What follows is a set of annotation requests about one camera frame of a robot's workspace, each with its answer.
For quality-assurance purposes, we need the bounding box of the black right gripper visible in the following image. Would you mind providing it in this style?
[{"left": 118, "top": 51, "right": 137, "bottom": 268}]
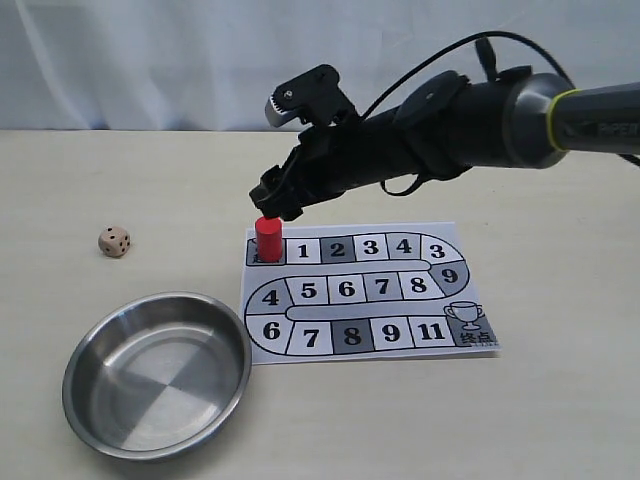
[{"left": 249, "top": 109, "right": 425, "bottom": 221}]

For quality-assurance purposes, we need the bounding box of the red cylinder game piece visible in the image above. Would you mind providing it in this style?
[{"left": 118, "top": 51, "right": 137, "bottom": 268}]
[{"left": 254, "top": 216, "right": 283, "bottom": 263}]

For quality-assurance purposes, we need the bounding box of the wooden die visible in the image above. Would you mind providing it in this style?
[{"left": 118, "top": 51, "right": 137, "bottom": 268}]
[{"left": 98, "top": 226, "right": 131, "bottom": 258}]

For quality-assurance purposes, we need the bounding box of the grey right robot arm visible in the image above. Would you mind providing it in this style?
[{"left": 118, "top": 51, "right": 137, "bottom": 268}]
[{"left": 249, "top": 71, "right": 639, "bottom": 221}]

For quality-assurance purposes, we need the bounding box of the paper game board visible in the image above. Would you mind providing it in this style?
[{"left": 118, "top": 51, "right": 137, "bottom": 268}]
[{"left": 240, "top": 222, "right": 500, "bottom": 365}]

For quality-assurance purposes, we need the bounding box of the round steel dish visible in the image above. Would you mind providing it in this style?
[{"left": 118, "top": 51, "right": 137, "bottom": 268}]
[{"left": 61, "top": 291, "right": 252, "bottom": 463}]

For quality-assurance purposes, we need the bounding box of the white backdrop curtain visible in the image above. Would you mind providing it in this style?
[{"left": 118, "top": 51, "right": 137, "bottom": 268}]
[{"left": 1, "top": 1, "right": 639, "bottom": 131}]

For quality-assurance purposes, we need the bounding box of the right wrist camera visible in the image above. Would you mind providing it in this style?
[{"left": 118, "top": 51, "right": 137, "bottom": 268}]
[{"left": 265, "top": 64, "right": 359, "bottom": 128}]

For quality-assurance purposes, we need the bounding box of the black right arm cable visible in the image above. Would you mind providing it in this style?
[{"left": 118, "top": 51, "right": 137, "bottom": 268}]
[{"left": 359, "top": 30, "right": 640, "bottom": 197}]

